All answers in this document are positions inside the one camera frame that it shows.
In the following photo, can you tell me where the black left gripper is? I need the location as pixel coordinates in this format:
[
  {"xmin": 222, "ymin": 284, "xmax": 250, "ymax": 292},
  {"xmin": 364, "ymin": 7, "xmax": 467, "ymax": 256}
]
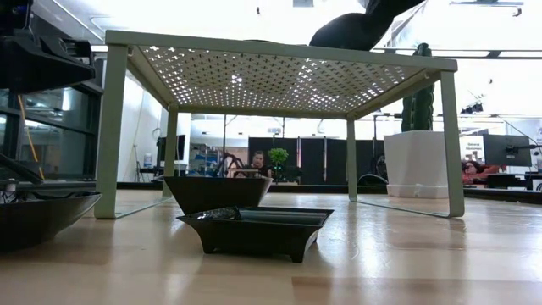
[{"xmin": 0, "ymin": 35, "xmax": 97, "ymax": 95}]

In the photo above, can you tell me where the black wavy mini plate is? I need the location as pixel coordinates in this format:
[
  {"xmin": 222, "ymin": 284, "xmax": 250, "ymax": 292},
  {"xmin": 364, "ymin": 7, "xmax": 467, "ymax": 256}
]
[{"xmin": 0, "ymin": 191, "xmax": 102, "ymax": 254}]

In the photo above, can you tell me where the black flared square mini plate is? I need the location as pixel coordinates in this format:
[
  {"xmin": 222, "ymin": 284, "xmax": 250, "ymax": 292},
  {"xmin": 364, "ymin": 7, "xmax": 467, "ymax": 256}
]
[{"xmin": 163, "ymin": 175, "xmax": 274, "ymax": 215}]

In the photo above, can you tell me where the green perforated metal shelf riser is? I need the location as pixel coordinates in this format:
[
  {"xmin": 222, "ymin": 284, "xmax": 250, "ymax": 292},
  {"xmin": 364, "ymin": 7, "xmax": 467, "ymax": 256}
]
[{"xmin": 93, "ymin": 29, "xmax": 466, "ymax": 220}]

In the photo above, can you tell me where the small black square mini plate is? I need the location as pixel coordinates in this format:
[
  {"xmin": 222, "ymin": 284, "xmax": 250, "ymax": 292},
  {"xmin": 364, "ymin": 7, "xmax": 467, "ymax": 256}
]
[{"xmin": 176, "ymin": 206, "xmax": 335, "ymax": 264}]

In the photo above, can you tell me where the black framed glass partition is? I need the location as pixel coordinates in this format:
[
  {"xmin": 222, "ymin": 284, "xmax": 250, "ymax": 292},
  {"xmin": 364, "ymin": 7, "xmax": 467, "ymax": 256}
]
[{"xmin": 0, "ymin": 80, "xmax": 106, "ymax": 181}]

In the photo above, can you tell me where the black computer monitor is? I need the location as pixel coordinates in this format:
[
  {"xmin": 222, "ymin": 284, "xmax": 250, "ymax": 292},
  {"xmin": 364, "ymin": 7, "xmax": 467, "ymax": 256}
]
[
  {"xmin": 156, "ymin": 134, "xmax": 186, "ymax": 163},
  {"xmin": 482, "ymin": 133, "xmax": 534, "ymax": 168}
]

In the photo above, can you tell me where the person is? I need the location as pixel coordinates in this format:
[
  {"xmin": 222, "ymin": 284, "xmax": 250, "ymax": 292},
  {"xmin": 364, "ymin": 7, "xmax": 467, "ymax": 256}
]
[
  {"xmin": 461, "ymin": 159, "xmax": 480, "ymax": 177},
  {"xmin": 249, "ymin": 150, "xmax": 273, "ymax": 178}
]

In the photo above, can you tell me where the small green potted plant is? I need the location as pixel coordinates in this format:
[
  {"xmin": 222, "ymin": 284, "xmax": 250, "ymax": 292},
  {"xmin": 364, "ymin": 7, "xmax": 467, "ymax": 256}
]
[{"xmin": 267, "ymin": 147, "xmax": 302, "ymax": 183}]

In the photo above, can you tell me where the green cactus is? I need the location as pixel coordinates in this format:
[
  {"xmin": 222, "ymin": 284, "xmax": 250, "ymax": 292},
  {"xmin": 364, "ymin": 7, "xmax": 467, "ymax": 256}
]
[{"xmin": 401, "ymin": 42, "xmax": 436, "ymax": 132}]

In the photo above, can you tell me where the white hexagonal planter pot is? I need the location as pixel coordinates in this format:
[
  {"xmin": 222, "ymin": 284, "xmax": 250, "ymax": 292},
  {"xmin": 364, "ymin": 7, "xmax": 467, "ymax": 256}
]
[{"xmin": 383, "ymin": 130, "xmax": 451, "ymax": 200}]

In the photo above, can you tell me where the yellow cable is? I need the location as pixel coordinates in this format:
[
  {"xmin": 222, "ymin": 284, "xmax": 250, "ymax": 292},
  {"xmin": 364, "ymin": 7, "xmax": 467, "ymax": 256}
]
[{"xmin": 16, "ymin": 95, "xmax": 46, "ymax": 181}]

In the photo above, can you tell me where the black curved cable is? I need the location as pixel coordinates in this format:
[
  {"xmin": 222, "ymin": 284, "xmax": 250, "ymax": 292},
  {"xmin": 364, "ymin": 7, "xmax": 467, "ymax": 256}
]
[{"xmin": 0, "ymin": 152, "xmax": 44, "ymax": 186}]

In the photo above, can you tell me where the black office partition wall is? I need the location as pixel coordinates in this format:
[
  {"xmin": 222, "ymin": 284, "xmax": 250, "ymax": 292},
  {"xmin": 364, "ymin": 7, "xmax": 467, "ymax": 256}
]
[{"xmin": 247, "ymin": 136, "xmax": 385, "ymax": 186}]

